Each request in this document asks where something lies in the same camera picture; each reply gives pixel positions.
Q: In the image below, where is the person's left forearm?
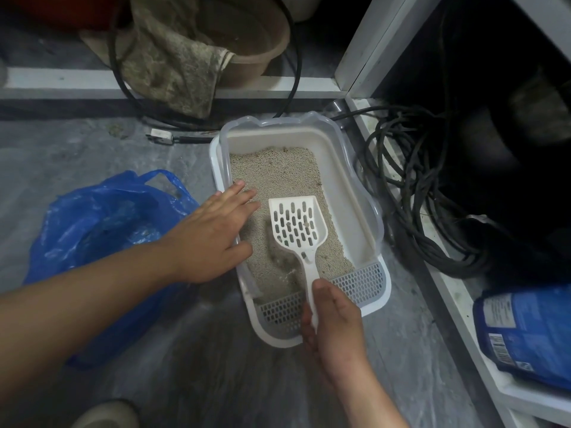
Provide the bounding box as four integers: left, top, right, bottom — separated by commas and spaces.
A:
0, 240, 184, 399

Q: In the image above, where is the beige rounded object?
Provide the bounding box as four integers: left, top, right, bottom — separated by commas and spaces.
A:
70, 398, 140, 428

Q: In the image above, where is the white cabinet frame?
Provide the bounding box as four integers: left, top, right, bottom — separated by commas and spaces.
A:
334, 0, 571, 428

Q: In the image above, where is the bundle of black cables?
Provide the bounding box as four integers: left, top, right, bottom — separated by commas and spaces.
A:
354, 104, 571, 281

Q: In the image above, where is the person's right forearm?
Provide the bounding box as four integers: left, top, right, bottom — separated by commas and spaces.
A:
329, 364, 412, 428

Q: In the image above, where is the brown plastic basin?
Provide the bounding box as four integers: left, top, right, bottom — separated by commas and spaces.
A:
189, 0, 291, 89

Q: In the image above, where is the white slotted litter scoop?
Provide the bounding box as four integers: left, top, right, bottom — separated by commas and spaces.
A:
268, 195, 330, 336

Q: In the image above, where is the dirty beige cloth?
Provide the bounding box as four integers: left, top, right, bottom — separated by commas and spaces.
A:
79, 0, 237, 120

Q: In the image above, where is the blue plastic bag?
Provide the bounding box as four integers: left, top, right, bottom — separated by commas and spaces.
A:
23, 169, 201, 371

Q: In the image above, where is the person's right hand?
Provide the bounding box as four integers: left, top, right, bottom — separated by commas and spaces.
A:
301, 278, 372, 385

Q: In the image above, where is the blue litter package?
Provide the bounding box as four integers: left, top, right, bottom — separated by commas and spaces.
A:
472, 284, 571, 392

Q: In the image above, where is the beige cat litter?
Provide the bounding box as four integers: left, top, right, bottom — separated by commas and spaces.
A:
229, 146, 357, 304

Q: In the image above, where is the black hose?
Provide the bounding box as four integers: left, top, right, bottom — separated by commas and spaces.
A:
108, 0, 302, 132

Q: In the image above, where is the person's left hand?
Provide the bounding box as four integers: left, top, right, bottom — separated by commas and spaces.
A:
161, 180, 262, 284

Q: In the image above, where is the white plastic litter box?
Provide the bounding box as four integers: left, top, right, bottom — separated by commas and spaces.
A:
209, 111, 393, 349

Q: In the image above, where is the dark round drum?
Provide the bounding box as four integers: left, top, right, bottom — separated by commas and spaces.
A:
439, 0, 571, 281

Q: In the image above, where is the grey pipe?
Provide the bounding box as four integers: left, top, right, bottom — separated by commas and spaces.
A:
329, 98, 354, 130

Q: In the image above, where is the white power plug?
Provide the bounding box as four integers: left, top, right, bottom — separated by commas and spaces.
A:
146, 128, 175, 146

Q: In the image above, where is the red plastic tub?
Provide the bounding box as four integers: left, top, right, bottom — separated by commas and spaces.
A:
0, 0, 131, 32

